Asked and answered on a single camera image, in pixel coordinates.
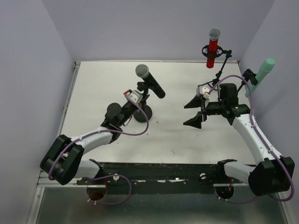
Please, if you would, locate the black tripod shock-mount stand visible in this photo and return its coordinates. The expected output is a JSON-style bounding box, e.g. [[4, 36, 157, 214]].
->
[[198, 44, 233, 91]]

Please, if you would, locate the teal microphone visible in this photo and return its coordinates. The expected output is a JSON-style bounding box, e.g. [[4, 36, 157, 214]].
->
[[250, 58, 276, 93]]

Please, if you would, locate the red glitter microphone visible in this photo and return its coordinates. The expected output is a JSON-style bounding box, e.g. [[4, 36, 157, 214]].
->
[[206, 28, 221, 69]]

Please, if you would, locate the black front mounting rail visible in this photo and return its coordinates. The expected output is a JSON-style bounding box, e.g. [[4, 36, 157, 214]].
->
[[48, 161, 243, 194]]

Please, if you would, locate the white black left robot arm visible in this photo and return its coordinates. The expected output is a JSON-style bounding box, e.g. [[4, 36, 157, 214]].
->
[[40, 99, 149, 185]]

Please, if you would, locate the black glitter microphone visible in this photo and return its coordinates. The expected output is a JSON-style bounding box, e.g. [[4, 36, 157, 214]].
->
[[135, 64, 166, 99]]

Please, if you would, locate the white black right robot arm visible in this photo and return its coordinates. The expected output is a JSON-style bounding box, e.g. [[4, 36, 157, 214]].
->
[[183, 83, 295, 198]]

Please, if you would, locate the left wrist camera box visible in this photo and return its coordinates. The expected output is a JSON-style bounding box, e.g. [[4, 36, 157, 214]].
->
[[124, 90, 142, 104]]

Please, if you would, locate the black round-base stand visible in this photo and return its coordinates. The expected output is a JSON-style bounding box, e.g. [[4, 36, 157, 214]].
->
[[133, 82, 152, 123], [237, 69, 258, 92]]

